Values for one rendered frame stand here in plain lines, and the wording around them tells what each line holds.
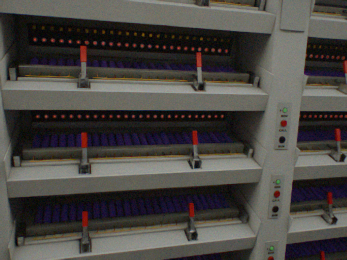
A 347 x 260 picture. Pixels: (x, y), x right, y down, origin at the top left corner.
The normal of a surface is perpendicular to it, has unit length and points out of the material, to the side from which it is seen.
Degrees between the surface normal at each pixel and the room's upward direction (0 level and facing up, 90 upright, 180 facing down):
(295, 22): 90
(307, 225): 18
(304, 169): 108
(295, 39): 90
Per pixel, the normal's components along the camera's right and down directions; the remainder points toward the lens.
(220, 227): 0.12, -0.88
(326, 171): 0.25, 0.47
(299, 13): 0.27, 0.18
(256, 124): -0.96, 0.01
